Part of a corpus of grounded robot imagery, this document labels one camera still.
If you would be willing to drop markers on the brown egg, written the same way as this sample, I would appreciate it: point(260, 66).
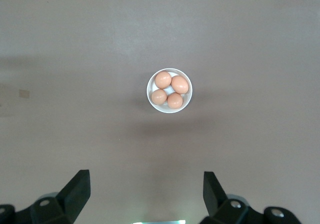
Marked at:
point(175, 100)
point(159, 97)
point(163, 80)
point(179, 84)

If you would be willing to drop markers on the white round bowl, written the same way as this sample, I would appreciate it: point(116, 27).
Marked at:
point(170, 109)

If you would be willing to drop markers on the small brown tape patch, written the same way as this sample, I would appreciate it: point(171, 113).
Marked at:
point(24, 94)

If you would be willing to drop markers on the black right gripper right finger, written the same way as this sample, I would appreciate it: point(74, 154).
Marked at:
point(225, 209)

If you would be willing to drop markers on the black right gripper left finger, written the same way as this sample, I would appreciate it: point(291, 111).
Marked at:
point(65, 206)

